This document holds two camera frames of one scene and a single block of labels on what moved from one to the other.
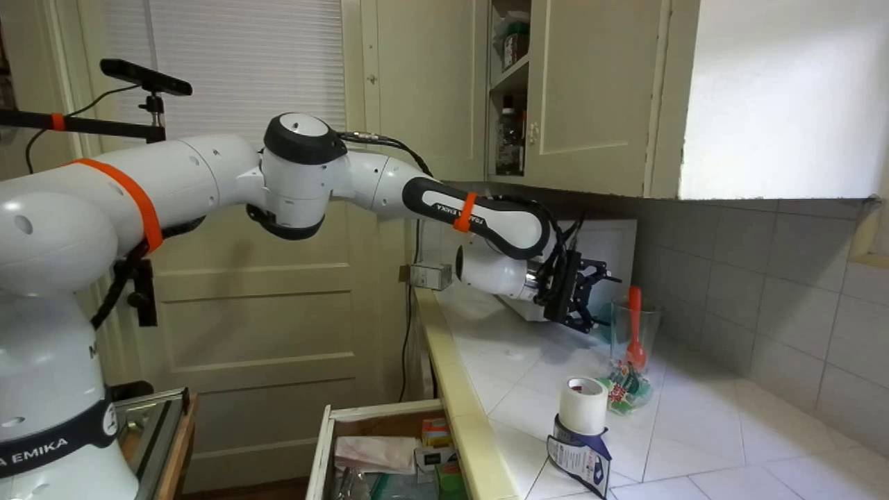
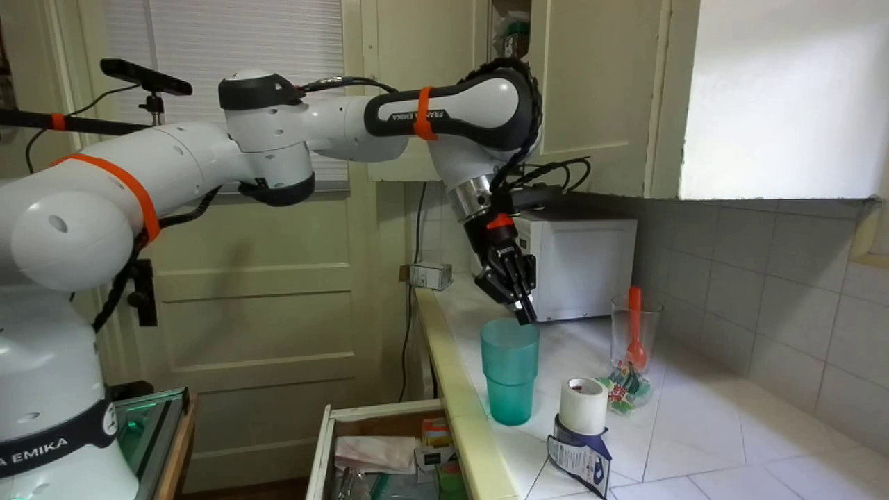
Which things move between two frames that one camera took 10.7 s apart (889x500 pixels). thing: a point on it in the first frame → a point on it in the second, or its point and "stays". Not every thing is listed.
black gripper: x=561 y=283 → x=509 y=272
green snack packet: x=625 y=390 stays
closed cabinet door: x=607 y=97 stays
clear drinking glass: x=634 y=345 stays
